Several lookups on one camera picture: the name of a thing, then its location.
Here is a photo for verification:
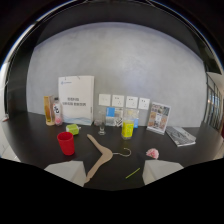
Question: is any grey magazine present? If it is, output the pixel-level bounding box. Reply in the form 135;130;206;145
165;125;197;148

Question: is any clear bottle with pink label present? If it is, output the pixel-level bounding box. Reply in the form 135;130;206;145
52;97;64;127

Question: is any green straw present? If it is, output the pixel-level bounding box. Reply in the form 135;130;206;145
125;167;142;180

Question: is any window frame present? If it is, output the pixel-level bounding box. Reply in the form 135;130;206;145
202;72;224;134

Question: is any clear stemmed glass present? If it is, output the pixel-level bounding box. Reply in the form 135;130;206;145
96;111;107;136

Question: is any small green box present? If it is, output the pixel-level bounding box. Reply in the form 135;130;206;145
65;123;81;136

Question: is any blue and white card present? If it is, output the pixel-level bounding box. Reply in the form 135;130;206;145
105;106;116;127

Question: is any black and white card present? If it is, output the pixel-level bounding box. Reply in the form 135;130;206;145
114;108;124;128

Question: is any wooden clothes hanger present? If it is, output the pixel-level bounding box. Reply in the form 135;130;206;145
83;133;132;185

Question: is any white wall socket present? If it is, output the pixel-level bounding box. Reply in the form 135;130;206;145
138;97;151;111
111;94;125;108
125;95;139;109
98;93;112;107

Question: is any white paper bag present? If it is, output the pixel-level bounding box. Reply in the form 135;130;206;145
58;75;95;126

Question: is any glass with yellow liquid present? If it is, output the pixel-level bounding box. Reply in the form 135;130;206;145
121;109;135;141

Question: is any standing picture brochure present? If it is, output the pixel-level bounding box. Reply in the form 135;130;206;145
146;101;172;136

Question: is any tall yellow liquid bottle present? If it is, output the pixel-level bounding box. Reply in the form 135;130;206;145
43;95;56;127

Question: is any red plastic cup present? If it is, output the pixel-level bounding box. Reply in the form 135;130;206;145
56;131;76;157

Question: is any pink flower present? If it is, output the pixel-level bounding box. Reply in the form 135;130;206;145
145;147;160;160

